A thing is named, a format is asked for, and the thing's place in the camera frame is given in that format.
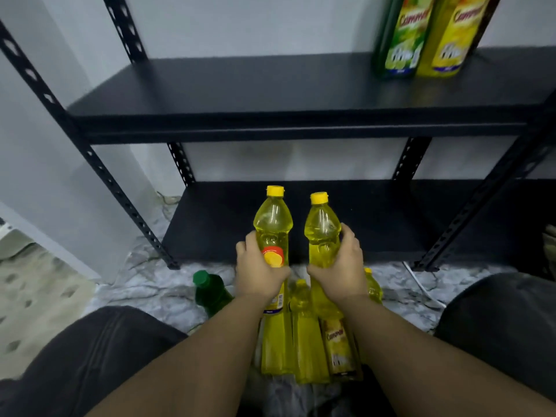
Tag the person's left hand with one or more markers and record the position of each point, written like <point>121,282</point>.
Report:
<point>258,277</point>

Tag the yellow dish soap bottle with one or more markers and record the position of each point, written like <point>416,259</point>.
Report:
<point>321,230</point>
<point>451,47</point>
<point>273,217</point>

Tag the person's left forearm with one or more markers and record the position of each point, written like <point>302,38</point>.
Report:
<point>195,364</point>

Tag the green dish soap bottle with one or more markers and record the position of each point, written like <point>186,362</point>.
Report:
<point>213,295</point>
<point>401,52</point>

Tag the group of bottles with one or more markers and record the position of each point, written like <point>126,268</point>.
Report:
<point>308,343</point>

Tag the black metal shelving rack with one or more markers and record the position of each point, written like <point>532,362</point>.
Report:
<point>260,86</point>
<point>443,199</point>

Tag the person's right hand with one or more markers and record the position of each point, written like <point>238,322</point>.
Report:
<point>343,277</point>

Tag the person's right forearm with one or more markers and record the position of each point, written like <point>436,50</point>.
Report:
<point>412,364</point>

